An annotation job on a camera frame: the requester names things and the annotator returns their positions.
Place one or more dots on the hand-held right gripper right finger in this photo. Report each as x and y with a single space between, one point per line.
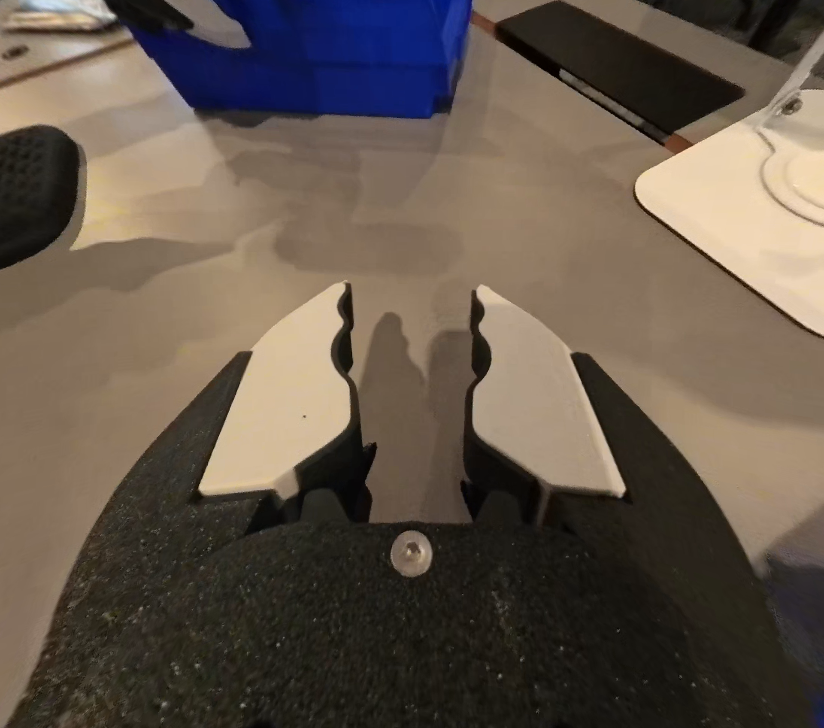
541 406

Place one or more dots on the black rectangular pad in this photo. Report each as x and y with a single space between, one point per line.
611 65

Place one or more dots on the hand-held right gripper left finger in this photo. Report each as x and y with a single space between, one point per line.
283 406

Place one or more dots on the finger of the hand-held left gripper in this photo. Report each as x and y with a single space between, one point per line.
186 0

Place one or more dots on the white board stand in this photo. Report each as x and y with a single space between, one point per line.
708 213

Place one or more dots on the blue plastic bin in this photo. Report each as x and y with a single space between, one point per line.
360 52

